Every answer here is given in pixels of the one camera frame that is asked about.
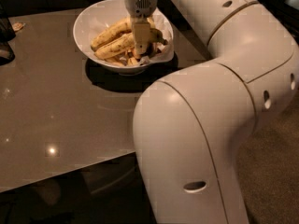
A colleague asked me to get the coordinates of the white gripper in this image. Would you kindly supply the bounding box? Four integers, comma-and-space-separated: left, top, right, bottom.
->
124, 0, 158, 55

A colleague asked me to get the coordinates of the yellow banana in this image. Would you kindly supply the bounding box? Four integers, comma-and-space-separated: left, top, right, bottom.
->
94, 28, 167, 60
90, 16, 156, 50

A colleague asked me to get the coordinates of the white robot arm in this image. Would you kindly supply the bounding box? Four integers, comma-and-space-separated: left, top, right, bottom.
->
133, 0, 299, 224

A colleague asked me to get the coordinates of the white paper bowl liner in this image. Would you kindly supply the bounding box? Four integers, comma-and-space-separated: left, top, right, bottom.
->
90, 10, 173, 68

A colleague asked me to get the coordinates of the small banana at bowl bottom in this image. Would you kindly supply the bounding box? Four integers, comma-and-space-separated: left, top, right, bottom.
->
106, 57, 125, 67

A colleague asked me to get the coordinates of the white ceramic bowl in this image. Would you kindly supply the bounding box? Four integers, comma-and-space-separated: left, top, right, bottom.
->
73, 0, 174, 75

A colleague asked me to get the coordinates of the small peel scrap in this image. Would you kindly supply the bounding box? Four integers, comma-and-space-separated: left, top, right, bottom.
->
12, 22, 25, 32

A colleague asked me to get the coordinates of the black mesh container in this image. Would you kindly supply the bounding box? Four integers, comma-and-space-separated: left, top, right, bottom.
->
0, 5, 16, 65

